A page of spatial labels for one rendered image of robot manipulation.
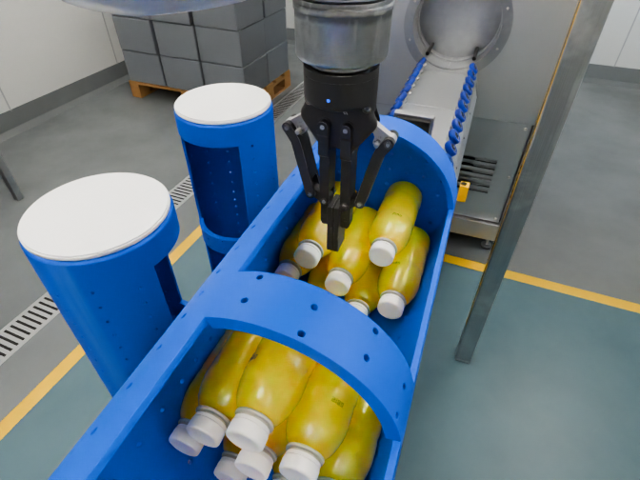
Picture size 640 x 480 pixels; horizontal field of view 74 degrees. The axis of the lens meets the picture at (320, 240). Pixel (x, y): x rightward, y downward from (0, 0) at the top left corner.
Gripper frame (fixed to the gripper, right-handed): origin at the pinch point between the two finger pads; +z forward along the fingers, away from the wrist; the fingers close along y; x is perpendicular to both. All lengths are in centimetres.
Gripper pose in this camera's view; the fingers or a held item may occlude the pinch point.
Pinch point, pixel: (336, 223)
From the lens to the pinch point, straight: 54.9
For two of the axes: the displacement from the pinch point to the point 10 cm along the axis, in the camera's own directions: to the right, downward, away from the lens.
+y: -9.4, -2.3, 2.7
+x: -3.5, 6.1, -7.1
